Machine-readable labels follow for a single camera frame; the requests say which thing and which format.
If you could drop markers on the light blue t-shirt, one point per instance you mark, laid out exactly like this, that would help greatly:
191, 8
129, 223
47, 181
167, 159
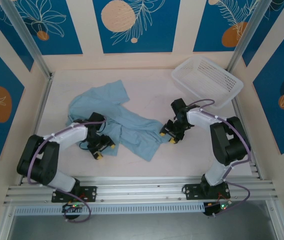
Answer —
132, 130

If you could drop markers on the white plastic mesh basket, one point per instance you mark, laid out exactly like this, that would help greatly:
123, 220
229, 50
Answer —
207, 75

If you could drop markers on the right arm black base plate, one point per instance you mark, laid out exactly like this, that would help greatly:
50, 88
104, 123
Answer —
189, 191

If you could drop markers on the aluminium rail frame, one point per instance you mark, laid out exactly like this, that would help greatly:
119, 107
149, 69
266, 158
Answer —
142, 190

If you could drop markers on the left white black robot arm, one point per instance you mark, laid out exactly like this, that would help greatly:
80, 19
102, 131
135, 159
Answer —
67, 135

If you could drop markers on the aluminium corner post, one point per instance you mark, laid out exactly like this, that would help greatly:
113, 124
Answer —
27, 35
247, 35

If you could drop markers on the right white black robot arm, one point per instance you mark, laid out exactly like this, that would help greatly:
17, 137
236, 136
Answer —
199, 120

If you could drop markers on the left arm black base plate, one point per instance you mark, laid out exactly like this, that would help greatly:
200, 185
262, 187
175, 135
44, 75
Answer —
92, 193

